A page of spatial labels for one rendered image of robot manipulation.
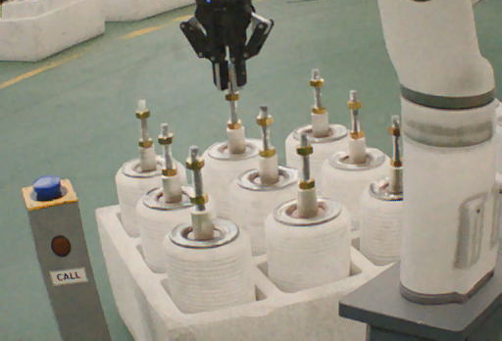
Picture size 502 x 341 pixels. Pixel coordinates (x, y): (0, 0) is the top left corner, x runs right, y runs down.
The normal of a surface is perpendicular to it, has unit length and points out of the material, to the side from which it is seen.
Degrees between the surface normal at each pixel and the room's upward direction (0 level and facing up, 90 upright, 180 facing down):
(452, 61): 91
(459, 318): 0
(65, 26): 90
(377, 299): 0
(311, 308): 90
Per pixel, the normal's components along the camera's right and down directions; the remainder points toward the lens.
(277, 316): 0.34, 0.29
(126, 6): -0.66, 0.29
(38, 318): -0.08, -0.94
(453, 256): -0.07, 0.32
